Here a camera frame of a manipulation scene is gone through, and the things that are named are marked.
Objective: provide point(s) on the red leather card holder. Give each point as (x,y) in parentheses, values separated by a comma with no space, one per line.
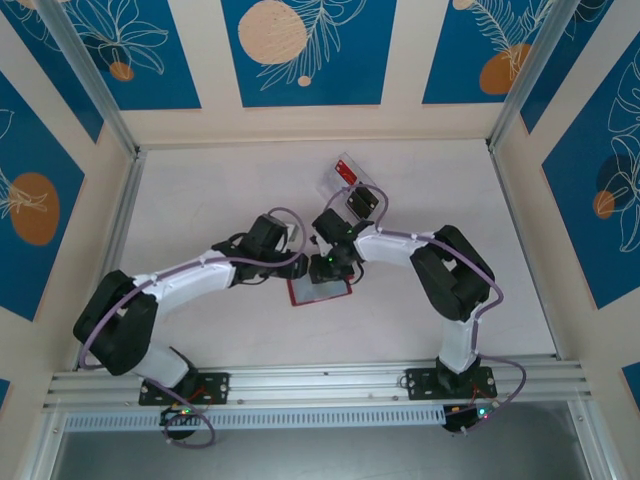
(325,294)

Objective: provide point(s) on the dark glossy card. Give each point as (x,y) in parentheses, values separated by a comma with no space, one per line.
(361,201)

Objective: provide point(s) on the clear plastic card box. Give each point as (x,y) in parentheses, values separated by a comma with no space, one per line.
(330,185)

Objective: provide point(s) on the red card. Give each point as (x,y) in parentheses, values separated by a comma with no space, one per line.
(346,171)

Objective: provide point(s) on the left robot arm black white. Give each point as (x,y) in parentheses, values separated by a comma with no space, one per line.
(200,277)

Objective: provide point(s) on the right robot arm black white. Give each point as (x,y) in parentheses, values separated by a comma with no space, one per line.
(390,247)

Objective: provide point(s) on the black controller board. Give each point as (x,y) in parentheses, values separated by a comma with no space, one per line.
(175,415)
(460,419)

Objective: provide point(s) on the aluminium front rail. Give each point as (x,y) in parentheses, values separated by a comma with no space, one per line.
(320,385)

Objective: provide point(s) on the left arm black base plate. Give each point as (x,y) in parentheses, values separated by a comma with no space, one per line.
(220,387)

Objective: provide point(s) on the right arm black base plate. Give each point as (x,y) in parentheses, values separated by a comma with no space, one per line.
(420,382)

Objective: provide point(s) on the aluminium side rail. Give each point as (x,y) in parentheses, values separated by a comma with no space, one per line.
(522,250)
(125,210)

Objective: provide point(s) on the blue floral wall panel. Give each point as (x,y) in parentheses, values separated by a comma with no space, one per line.
(632,380)
(564,60)
(165,60)
(30,150)
(350,75)
(4,395)
(450,60)
(65,85)
(600,225)

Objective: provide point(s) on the aluminium corner post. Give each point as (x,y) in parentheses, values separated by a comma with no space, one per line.
(531,75)
(97,85)

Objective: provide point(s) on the aluminium frame leg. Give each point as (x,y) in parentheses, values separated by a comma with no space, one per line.
(45,445)
(592,445)

